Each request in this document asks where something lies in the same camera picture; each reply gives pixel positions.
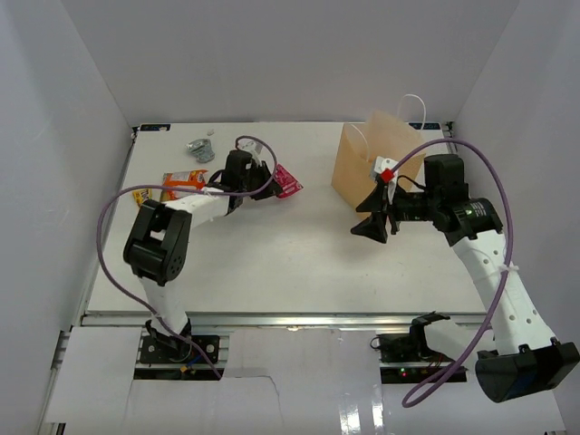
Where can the aluminium table frame rail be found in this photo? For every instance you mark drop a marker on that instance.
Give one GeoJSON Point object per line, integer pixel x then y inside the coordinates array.
{"type": "Point", "coordinates": [294, 262]}

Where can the right table logo sticker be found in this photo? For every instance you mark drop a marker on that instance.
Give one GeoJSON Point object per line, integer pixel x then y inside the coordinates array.
{"type": "Point", "coordinates": [427, 126]}

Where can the brown paper bag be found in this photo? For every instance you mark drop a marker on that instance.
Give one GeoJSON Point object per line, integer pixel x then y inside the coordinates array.
{"type": "Point", "coordinates": [382, 135]}

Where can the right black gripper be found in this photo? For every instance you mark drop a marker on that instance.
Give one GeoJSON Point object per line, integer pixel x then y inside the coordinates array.
{"type": "Point", "coordinates": [372, 227]}

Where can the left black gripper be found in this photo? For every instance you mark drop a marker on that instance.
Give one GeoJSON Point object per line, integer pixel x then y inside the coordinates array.
{"type": "Point", "coordinates": [274, 189]}

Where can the silver grey foil packet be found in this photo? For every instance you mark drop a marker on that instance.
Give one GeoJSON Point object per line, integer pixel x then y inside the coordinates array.
{"type": "Point", "coordinates": [201, 150]}

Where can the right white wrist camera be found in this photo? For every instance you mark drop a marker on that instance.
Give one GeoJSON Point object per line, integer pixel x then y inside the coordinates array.
{"type": "Point", "coordinates": [386, 170]}

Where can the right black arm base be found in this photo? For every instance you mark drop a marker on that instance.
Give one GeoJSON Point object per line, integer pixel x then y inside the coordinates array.
{"type": "Point", "coordinates": [404, 347]}

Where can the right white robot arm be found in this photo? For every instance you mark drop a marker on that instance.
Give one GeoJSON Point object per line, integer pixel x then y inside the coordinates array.
{"type": "Point", "coordinates": [514, 353]}

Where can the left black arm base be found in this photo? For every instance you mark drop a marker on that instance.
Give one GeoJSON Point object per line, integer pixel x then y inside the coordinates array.
{"type": "Point", "coordinates": [155, 352]}

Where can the small red triangular packet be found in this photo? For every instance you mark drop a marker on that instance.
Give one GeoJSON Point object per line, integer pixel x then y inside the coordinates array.
{"type": "Point", "coordinates": [288, 184]}

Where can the left table logo sticker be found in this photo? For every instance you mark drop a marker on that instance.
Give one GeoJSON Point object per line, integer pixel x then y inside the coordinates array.
{"type": "Point", "coordinates": [154, 127]}

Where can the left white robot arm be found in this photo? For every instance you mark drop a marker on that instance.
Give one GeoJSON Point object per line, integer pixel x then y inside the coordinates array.
{"type": "Point", "coordinates": [157, 246]}

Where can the yellow M&M's packet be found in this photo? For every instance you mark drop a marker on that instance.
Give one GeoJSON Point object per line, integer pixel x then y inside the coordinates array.
{"type": "Point", "coordinates": [141, 195]}

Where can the table logo sticker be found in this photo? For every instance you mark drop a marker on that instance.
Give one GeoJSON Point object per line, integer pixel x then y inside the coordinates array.
{"type": "Point", "coordinates": [154, 127]}
{"type": "Point", "coordinates": [427, 126]}

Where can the orange white snack bag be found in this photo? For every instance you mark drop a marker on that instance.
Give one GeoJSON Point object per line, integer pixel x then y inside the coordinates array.
{"type": "Point", "coordinates": [194, 179]}

